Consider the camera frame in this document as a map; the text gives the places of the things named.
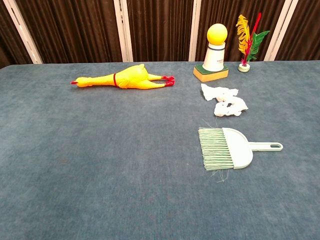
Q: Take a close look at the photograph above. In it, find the small mint green hand broom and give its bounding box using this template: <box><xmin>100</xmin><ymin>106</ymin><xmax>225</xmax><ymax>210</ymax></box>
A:
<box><xmin>198</xmin><ymin>118</ymin><xmax>284</xmax><ymax>183</ymax></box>

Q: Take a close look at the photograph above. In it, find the yellow ball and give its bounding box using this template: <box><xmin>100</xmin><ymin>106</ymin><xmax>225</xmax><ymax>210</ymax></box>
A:
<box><xmin>206</xmin><ymin>23</ymin><xmax>229</xmax><ymax>46</ymax></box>

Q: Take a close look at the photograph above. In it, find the yellow rubber chicken toy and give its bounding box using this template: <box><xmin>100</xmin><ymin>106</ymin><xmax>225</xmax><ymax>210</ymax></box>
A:
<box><xmin>70</xmin><ymin>63</ymin><xmax>176</xmax><ymax>90</ymax></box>

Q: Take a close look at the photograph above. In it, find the crumpled white tissue piece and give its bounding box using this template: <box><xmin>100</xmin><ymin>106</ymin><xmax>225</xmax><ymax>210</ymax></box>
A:
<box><xmin>200</xmin><ymin>83</ymin><xmax>239</xmax><ymax>102</ymax></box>
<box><xmin>213</xmin><ymin>95</ymin><xmax>249</xmax><ymax>118</ymax></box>

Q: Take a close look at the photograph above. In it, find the yellow and green sponge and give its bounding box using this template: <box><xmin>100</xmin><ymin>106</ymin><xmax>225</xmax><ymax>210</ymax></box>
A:
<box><xmin>192</xmin><ymin>63</ymin><xmax>230</xmax><ymax>83</ymax></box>

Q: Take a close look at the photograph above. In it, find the blue felt table cover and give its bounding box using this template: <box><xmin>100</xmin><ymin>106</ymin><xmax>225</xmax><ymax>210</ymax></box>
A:
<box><xmin>0</xmin><ymin>60</ymin><xmax>320</xmax><ymax>240</ymax></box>

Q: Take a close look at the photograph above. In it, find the white inverted paper cup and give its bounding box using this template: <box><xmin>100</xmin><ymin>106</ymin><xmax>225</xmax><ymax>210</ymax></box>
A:
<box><xmin>201</xmin><ymin>42</ymin><xmax>226</xmax><ymax>72</ymax></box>

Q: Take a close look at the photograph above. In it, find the dark brown curtain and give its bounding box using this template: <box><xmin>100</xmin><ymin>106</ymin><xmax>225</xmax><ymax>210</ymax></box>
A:
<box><xmin>0</xmin><ymin>0</ymin><xmax>320</xmax><ymax>70</ymax></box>

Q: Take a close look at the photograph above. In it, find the colourful feather shuttlecock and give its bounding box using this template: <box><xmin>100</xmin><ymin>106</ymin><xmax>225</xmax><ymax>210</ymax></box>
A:
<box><xmin>235</xmin><ymin>12</ymin><xmax>271</xmax><ymax>73</ymax></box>

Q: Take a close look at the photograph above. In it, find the white frame post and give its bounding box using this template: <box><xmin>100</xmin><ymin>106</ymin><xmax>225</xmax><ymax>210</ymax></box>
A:
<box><xmin>2</xmin><ymin>0</ymin><xmax>44</xmax><ymax>65</ymax></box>
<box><xmin>264</xmin><ymin>0</ymin><xmax>300</xmax><ymax>62</ymax></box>
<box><xmin>113</xmin><ymin>0</ymin><xmax>134</xmax><ymax>63</ymax></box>
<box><xmin>188</xmin><ymin>0</ymin><xmax>203</xmax><ymax>62</ymax></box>

